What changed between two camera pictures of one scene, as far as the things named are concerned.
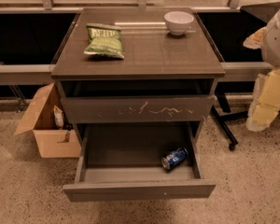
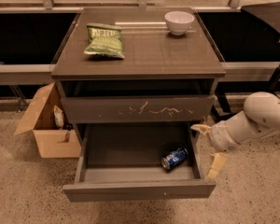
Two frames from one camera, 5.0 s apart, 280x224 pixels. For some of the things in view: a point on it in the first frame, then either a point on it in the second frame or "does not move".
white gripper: [277, 42] to [218, 136]
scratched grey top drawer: [136, 108] does not move
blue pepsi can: [172, 159] does not move
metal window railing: [41, 74] does not move
